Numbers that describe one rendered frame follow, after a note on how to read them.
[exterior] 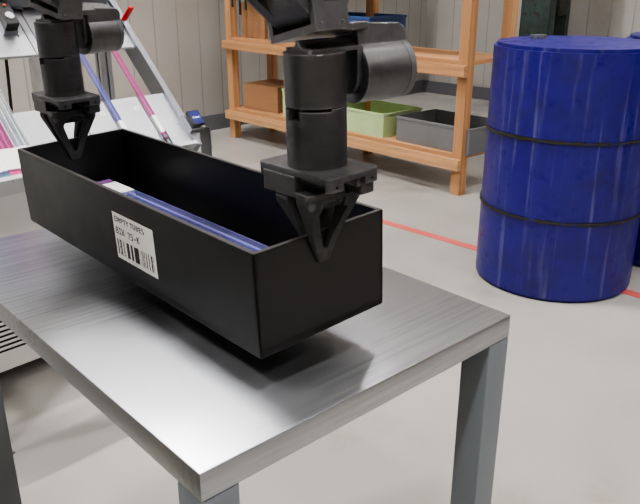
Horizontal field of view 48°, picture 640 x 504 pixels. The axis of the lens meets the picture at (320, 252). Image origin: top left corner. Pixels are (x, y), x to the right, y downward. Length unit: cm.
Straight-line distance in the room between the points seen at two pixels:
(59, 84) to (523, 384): 169
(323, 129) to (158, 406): 31
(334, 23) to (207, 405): 37
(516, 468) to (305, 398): 133
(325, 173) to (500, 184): 226
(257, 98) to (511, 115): 299
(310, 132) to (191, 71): 520
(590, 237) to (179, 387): 228
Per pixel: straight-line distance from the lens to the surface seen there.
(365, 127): 465
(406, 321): 88
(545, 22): 599
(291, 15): 67
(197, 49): 587
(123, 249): 91
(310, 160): 67
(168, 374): 78
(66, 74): 114
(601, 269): 295
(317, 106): 66
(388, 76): 70
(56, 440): 217
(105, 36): 117
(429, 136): 434
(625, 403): 237
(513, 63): 280
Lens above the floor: 119
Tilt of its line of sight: 21 degrees down
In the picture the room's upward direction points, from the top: straight up
